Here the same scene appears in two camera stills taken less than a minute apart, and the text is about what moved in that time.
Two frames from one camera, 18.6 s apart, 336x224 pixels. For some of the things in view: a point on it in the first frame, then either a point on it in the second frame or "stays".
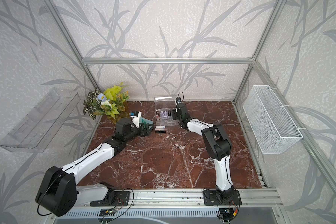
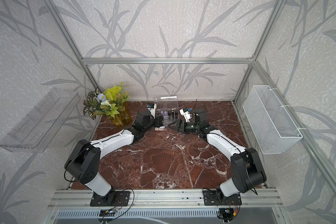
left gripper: x=146 y=132 to x=158 y=121
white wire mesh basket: x=272 y=127 stays
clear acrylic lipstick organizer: x=164 y=106 stays
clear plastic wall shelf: x=33 y=134 stays
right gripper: x=174 y=116 to x=179 y=123
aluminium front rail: x=187 y=200 stays
